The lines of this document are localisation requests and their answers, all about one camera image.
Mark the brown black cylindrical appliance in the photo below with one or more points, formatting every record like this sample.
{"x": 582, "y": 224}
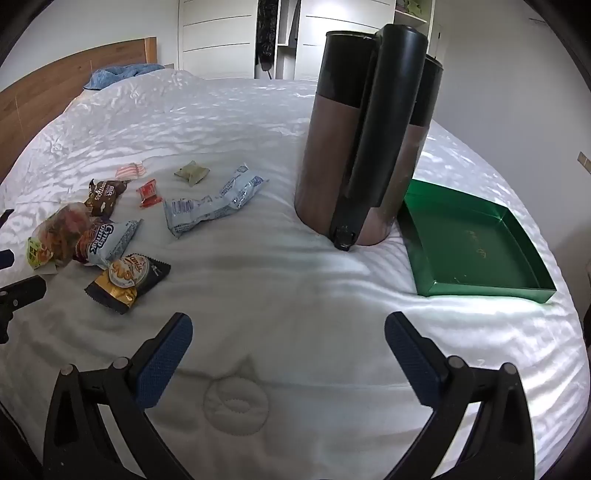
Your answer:
{"x": 323, "y": 161}

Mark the blue cloth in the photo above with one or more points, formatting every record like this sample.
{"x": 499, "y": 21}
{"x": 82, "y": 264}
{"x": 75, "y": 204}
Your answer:
{"x": 120, "y": 76}

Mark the wooden headboard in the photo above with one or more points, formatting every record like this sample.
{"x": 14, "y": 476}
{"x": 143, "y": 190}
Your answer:
{"x": 46, "y": 87}

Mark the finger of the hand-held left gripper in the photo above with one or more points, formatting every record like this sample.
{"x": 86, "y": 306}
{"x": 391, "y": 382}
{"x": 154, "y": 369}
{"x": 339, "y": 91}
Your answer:
{"x": 23, "y": 293}
{"x": 5, "y": 258}

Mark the blue white crisp packet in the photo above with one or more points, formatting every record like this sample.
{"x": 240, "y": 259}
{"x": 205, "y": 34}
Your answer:
{"x": 105, "y": 240}

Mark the pink striped snack packet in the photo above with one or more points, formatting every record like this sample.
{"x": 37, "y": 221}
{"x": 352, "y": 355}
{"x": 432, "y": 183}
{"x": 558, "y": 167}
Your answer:
{"x": 131, "y": 170}

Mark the long blue white wrapper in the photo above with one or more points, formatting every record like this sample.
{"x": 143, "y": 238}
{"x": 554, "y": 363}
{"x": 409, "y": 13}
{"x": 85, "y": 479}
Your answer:
{"x": 194, "y": 210}

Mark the white wardrobe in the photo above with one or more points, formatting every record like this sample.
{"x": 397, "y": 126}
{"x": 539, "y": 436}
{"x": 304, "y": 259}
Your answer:
{"x": 217, "y": 32}

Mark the green tray box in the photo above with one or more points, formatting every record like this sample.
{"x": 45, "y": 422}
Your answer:
{"x": 471, "y": 240}

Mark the olive green snack packet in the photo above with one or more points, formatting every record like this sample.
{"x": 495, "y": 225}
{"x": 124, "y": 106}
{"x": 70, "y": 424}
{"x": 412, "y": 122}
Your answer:
{"x": 191, "y": 173}

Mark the gold black snack packet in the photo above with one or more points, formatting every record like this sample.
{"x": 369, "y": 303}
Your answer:
{"x": 124, "y": 281}

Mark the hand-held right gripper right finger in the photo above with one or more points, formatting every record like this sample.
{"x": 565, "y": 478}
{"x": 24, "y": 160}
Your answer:
{"x": 413, "y": 364}

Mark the dark hanging clothes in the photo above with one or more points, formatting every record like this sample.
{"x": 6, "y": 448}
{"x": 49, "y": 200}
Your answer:
{"x": 267, "y": 32}

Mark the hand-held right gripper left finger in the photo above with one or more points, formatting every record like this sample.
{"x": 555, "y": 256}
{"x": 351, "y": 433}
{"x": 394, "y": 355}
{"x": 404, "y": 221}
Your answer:
{"x": 161, "y": 369}

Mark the brown snack packet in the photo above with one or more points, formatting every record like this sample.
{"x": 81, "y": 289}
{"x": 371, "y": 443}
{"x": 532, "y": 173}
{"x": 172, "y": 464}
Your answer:
{"x": 105, "y": 197}

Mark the green folded clothes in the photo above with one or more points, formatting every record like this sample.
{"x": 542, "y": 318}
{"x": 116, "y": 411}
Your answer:
{"x": 413, "y": 8}

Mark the white quilted bed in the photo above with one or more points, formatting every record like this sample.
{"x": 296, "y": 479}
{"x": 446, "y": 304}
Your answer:
{"x": 277, "y": 300}

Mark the red snack packet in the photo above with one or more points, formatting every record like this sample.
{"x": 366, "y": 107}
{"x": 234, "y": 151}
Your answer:
{"x": 150, "y": 194}

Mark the clear colourful snack bag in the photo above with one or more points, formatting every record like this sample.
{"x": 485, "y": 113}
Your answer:
{"x": 54, "y": 235}

